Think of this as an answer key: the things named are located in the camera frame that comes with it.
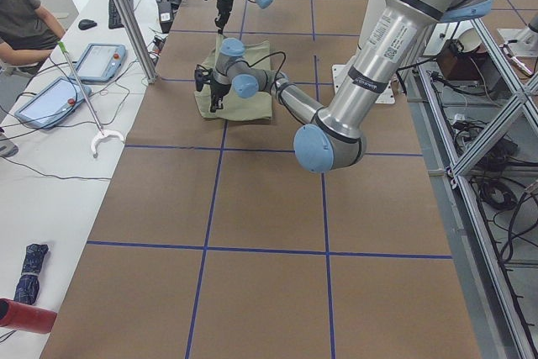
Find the aluminium frame post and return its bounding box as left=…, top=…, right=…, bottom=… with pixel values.
left=114, top=0, right=157, bottom=84

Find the black computer mouse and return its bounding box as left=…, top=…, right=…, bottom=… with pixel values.
left=78, top=18, right=98, bottom=31

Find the black power adapter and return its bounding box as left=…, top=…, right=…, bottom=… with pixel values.
left=157, top=0, right=174, bottom=34

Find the blue teach pendant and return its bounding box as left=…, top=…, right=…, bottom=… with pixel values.
left=75, top=43, right=126, bottom=83
left=14, top=77, right=92, bottom=129

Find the olive green long-sleeve shirt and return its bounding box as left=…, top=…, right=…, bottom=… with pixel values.
left=193, top=40, right=272, bottom=122

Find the aluminium frame rail structure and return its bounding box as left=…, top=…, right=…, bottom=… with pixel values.
left=398, top=5, right=537, bottom=358

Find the near blue teach pendant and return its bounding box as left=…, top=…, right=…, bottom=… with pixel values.
left=14, top=77, right=92, bottom=129

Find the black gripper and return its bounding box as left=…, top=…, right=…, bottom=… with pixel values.
left=209, top=79, right=230, bottom=113
left=214, top=0, right=233, bottom=34

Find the far blue teach pendant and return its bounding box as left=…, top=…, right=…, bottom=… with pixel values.
left=75, top=43, right=126, bottom=83

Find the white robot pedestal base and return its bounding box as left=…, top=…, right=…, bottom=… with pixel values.
left=331, top=0, right=400, bottom=105

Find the folded dark blue umbrella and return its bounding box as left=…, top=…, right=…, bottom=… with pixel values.
left=13, top=244, right=49, bottom=305

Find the reacher grabber stick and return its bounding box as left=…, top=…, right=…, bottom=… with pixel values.
left=58, top=41, right=125, bottom=158

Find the person in dark shirt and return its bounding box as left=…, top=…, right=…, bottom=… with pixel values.
left=1, top=0, right=66, bottom=72

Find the red cylinder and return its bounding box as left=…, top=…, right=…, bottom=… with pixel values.
left=1, top=298, right=57, bottom=334

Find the black keyboard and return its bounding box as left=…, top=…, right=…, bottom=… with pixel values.
left=108, top=0, right=134, bottom=29

